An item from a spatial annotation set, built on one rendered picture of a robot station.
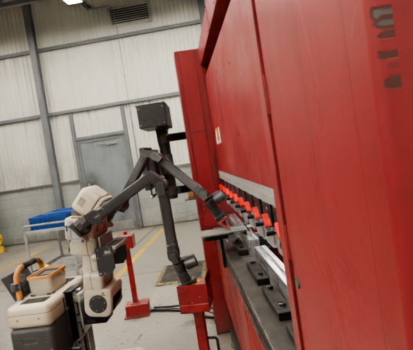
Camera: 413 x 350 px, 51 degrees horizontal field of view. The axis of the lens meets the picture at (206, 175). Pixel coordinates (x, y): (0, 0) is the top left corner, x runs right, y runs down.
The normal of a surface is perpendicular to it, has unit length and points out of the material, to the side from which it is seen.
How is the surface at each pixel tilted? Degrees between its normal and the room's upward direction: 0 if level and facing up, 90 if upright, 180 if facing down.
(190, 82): 90
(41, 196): 90
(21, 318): 90
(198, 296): 90
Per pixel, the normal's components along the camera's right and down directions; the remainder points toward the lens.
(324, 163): -0.99, 0.15
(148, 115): 0.00, 0.05
